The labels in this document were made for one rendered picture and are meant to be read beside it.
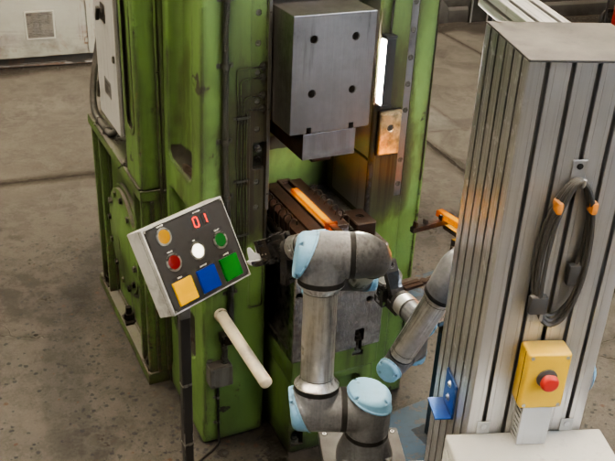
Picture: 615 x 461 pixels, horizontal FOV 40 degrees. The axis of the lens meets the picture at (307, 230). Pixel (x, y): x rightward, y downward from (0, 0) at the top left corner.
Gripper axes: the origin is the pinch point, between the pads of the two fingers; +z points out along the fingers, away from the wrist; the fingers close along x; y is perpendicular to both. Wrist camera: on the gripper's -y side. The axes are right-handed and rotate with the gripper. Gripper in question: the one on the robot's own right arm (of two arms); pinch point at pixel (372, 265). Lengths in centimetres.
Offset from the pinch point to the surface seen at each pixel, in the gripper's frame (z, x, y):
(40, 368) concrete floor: 120, -96, 100
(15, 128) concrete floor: 420, -63, 100
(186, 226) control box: 19, -58, -16
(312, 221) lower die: 37.1, -4.1, 0.9
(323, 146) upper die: 30.7, -4.6, -31.1
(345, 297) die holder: 24.8, 5.0, 28.5
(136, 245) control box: 16, -74, -14
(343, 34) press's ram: 31, 0, -69
